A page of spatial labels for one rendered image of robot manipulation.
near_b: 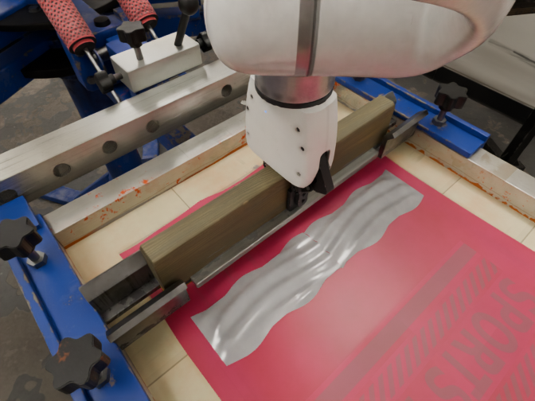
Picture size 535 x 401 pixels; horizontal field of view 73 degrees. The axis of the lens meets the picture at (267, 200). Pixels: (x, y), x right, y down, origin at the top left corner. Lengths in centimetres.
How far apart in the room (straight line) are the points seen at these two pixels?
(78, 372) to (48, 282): 15
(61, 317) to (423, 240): 44
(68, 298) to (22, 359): 122
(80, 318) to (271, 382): 21
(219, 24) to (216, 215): 22
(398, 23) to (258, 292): 33
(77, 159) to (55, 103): 210
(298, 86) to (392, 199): 28
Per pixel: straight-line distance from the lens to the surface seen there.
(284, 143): 36
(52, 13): 76
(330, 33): 21
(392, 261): 49
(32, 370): 163
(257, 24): 21
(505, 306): 52
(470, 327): 49
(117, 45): 73
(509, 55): 250
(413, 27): 22
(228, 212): 38
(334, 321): 44
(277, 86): 32
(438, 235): 54
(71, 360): 35
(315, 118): 33
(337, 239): 48
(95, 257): 52
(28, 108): 269
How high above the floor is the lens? 136
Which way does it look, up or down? 51 degrees down
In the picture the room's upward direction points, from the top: straight up
